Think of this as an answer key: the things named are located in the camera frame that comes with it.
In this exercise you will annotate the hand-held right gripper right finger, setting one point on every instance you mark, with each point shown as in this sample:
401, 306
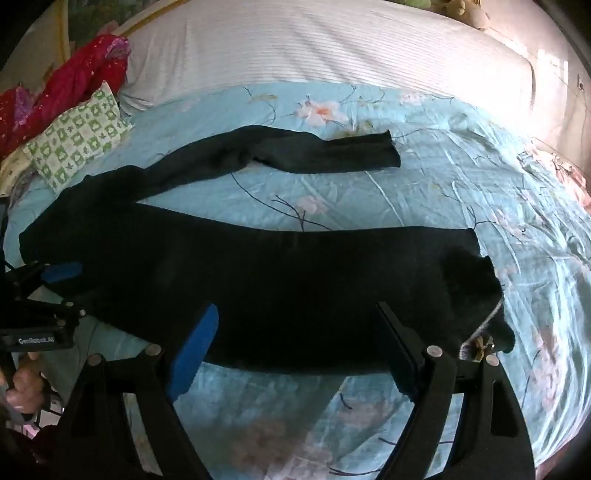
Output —
400, 353

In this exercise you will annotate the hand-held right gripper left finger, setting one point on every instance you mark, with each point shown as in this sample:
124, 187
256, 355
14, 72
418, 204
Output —
199, 348

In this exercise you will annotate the framed landscape wall picture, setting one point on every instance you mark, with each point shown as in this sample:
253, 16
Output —
92, 21

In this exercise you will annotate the cream patterned pillow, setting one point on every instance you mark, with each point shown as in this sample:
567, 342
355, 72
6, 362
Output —
11, 168

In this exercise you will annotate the wall socket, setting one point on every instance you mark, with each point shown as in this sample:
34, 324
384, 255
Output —
580, 83

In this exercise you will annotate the person's left hand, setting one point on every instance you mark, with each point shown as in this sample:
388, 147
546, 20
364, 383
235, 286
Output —
25, 385

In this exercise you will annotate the red patterned quilt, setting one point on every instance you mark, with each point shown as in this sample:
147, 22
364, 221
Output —
69, 83

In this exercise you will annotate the blue floral bedsheet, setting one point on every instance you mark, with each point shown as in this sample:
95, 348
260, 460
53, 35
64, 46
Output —
415, 194

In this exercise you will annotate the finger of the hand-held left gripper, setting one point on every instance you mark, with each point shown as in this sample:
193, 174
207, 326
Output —
69, 308
64, 271

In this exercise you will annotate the plush toy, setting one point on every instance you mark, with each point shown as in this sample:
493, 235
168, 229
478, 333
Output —
466, 11

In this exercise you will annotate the white striped bed cover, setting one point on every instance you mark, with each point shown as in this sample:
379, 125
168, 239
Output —
323, 46

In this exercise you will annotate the green checked pillow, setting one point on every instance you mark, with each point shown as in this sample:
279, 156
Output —
78, 138

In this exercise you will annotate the black pants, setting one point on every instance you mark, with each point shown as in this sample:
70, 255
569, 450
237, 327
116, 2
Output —
277, 286

